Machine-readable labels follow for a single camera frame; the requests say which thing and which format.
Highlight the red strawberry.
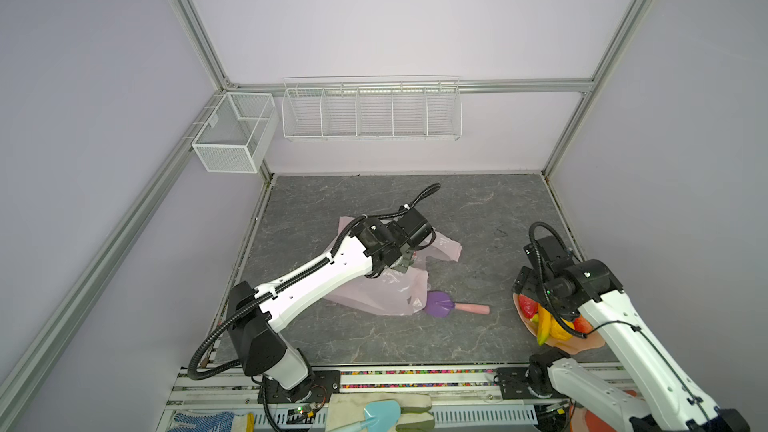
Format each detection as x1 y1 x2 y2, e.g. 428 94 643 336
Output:
517 295 539 320
573 316 594 335

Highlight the yellow banana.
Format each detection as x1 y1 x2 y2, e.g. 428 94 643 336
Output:
536 305 552 346

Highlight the pink printed plastic bag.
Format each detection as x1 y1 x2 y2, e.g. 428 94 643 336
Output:
324 232 462 316

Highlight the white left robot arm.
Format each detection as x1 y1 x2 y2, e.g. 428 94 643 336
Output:
187 206 436 402

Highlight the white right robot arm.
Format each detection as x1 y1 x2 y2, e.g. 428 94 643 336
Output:
514 221 750 431

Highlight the red strawberry on plate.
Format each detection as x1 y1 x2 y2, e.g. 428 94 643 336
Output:
573 316 594 335

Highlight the beige wavy fruit plate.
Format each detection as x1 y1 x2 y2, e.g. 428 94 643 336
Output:
513 293 606 355

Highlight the orange rubber glove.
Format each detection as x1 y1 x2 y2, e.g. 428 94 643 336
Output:
569 402 614 432

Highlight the teal plastic trowel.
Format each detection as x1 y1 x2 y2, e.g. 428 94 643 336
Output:
332 400 401 432

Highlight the beige work glove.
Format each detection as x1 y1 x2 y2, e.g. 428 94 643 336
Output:
325 393 436 431

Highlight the blue knitted glove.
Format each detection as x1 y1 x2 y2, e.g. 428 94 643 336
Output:
168 412 235 432

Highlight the purple scoop pink handle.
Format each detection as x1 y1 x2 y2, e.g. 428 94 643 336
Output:
423 291 490 318

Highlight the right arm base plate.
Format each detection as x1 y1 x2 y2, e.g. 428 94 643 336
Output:
493 366 566 400

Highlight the long white wire shelf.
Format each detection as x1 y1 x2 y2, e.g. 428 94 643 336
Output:
282 75 463 141

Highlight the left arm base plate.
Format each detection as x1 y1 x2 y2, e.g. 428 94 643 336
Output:
258 369 341 405

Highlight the small white wire basket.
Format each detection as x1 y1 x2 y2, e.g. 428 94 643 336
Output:
192 92 279 174

